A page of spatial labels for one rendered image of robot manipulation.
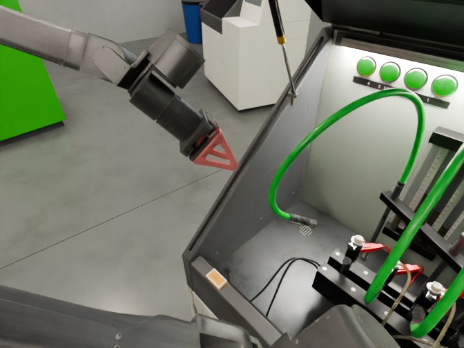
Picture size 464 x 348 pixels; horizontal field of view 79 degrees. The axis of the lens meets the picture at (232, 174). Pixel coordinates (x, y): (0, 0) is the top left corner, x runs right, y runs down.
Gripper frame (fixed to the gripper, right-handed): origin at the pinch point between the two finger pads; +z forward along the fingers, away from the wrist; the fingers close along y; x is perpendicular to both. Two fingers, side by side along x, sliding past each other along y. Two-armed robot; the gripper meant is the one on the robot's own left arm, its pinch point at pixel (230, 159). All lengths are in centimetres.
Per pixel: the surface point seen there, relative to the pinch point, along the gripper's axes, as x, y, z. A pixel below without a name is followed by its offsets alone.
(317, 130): -14.4, -2.9, 7.1
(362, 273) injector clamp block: 1.4, -0.5, 47.1
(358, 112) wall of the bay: -28.9, 25.1, 29.2
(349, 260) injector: 0.4, -2.4, 37.9
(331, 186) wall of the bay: -9, 33, 48
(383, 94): -26.7, -1.9, 12.0
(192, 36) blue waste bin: -35, 616, 1
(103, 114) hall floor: 118, 320, -32
